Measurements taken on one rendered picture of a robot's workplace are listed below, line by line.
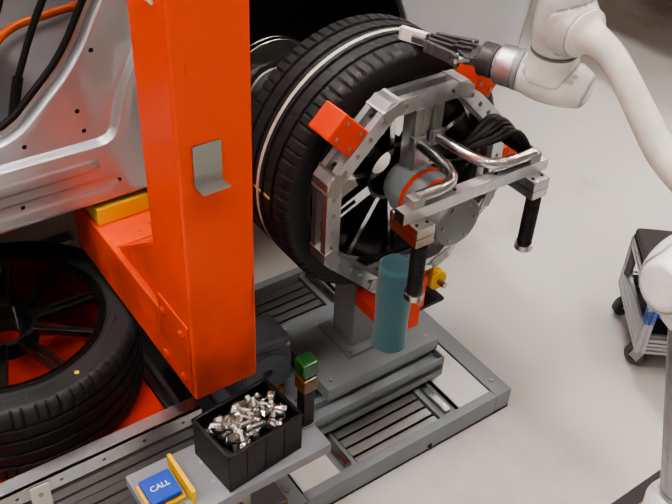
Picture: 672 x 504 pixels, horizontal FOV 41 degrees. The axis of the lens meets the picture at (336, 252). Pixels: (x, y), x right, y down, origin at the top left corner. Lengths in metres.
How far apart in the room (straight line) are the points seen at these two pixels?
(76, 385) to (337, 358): 0.78
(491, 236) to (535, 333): 0.54
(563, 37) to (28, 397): 1.40
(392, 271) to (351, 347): 0.57
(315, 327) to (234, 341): 0.69
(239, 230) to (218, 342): 0.29
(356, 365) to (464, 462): 0.42
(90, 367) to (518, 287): 1.65
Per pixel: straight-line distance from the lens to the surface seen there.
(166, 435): 2.23
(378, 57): 2.02
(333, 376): 2.52
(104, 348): 2.24
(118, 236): 2.29
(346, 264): 2.12
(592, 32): 1.82
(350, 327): 2.56
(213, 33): 1.57
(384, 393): 2.61
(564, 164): 4.00
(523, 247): 2.16
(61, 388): 2.17
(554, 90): 1.93
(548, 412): 2.85
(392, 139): 2.15
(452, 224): 2.05
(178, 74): 1.57
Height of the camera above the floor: 2.05
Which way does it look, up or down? 38 degrees down
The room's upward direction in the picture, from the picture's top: 3 degrees clockwise
